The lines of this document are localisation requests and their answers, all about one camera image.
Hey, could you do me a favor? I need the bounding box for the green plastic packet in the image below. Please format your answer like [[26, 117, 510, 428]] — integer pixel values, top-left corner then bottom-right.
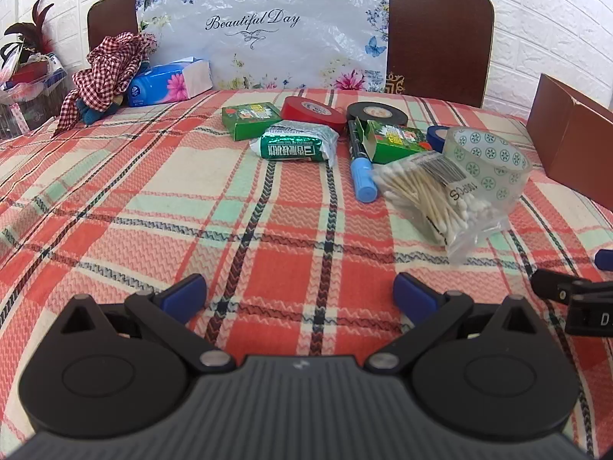
[[247, 121, 339, 163]]

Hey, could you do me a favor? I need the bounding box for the red checkered cloth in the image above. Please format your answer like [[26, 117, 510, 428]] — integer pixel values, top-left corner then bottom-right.
[[52, 32, 158, 139]]

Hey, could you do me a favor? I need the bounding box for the floral plastic bag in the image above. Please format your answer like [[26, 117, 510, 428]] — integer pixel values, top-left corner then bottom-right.
[[135, 0, 391, 93]]

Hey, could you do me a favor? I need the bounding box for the blue tape roll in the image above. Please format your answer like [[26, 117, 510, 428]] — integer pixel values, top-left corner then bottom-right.
[[426, 125, 453, 151]]

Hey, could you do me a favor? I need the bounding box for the plaid blanket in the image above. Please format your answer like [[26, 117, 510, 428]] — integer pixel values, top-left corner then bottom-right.
[[0, 87, 613, 460]]

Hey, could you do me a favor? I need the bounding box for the green cardboard box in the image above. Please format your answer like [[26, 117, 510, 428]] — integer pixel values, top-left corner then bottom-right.
[[221, 102, 283, 141]]

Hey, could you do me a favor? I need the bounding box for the clear tape roll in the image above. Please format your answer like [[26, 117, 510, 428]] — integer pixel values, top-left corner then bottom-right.
[[441, 126, 533, 219]]

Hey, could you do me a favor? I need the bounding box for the dark teal cloth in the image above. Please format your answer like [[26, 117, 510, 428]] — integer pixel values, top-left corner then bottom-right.
[[79, 87, 129, 126]]

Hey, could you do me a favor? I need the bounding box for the brown wooden headboard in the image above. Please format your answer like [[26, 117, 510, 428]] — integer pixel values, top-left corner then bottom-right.
[[87, 0, 495, 108]]

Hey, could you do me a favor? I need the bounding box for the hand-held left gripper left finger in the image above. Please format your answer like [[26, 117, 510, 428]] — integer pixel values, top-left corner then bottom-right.
[[60, 273, 235, 375]]

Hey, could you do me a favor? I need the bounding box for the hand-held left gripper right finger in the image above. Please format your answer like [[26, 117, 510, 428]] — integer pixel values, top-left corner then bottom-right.
[[366, 272, 554, 375]]

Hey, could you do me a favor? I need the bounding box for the red feather decoration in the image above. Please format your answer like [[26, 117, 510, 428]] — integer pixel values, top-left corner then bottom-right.
[[0, 0, 56, 58]]

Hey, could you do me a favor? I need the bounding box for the brown cardboard box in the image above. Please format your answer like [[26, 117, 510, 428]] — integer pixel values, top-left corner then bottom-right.
[[527, 73, 613, 202]]

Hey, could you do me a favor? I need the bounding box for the red tape roll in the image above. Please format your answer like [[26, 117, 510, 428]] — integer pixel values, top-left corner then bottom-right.
[[280, 96, 348, 136]]

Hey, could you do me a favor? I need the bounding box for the blue marker pen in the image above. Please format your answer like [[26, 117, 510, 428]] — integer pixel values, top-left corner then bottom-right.
[[347, 119, 379, 202]]

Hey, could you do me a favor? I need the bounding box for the blue tissue pack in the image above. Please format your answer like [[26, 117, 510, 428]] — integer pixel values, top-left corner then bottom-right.
[[126, 57, 213, 107]]

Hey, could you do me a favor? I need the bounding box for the bag of cotton swabs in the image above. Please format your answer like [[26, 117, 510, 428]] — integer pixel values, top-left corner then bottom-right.
[[371, 151, 511, 265]]

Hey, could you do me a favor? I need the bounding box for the black tape roll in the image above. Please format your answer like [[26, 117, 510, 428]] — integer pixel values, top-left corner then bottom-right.
[[346, 102, 409, 137]]

